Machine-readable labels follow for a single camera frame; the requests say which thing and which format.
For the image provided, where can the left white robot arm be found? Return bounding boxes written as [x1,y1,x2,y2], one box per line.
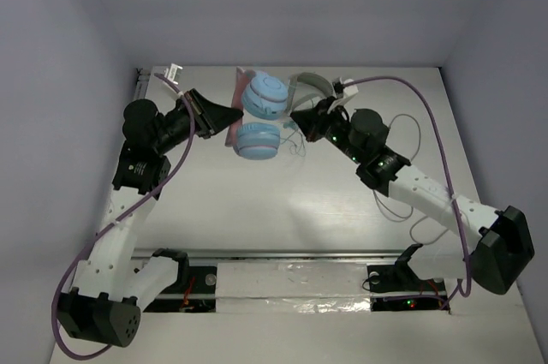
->
[52,89,243,348]

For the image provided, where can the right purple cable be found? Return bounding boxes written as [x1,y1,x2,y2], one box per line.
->
[348,75,472,299]

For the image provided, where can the white grey headphones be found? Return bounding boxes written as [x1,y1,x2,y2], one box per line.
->
[284,72,335,116]

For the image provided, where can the pink blue cat-ear headphones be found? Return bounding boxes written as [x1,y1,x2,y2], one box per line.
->
[225,67,289,160]

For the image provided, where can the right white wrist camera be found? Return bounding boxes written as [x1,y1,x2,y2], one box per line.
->
[328,77,359,112]

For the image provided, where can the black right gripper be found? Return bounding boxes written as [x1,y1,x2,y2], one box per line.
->
[291,98,365,165]

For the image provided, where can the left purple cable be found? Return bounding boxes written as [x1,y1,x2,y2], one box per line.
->
[50,74,198,359]

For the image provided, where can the purple cable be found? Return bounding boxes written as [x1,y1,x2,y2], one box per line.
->
[50,74,198,359]
[348,75,472,299]

